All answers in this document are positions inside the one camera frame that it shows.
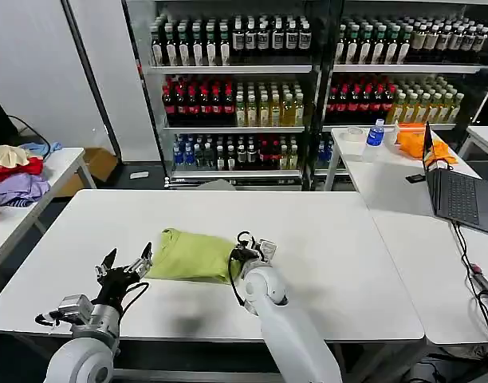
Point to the brown cardboard box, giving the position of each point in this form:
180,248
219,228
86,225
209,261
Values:
95,163

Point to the dark grey open laptop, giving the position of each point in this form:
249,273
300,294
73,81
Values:
459,195

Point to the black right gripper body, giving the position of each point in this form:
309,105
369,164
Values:
242,254

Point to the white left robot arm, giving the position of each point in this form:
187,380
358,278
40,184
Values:
88,339

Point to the white tape roll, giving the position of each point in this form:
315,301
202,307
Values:
353,133

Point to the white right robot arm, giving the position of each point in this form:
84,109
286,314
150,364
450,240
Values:
284,319

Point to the light blue cloth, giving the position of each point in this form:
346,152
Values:
40,148

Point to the clear blue-label water bottle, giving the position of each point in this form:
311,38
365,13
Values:
374,139

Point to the white table with bottle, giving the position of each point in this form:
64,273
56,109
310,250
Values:
377,179

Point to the grey chair back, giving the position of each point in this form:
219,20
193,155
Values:
217,185

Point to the white table with clothes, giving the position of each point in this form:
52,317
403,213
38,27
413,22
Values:
64,163

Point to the red and black plug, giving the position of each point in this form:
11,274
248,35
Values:
484,281

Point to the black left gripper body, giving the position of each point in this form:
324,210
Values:
114,285

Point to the bottle shelf with white boards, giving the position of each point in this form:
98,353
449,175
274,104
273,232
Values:
234,99
403,80

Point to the orange cloth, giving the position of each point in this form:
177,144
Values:
414,143

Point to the red cloth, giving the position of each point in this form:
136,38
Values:
12,169

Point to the small black device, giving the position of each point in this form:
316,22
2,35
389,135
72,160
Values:
414,178

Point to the purple cloth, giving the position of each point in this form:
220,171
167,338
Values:
20,187

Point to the small white flat object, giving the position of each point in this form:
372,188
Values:
139,175

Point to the beige cloth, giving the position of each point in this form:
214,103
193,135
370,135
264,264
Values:
8,155

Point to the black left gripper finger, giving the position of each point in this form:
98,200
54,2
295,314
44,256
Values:
142,263
107,263

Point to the lime green shirt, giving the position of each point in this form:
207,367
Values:
192,257

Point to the black slanted pole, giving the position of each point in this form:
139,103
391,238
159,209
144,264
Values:
93,84

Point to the white corner table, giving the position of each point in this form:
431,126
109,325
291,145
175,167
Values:
482,137

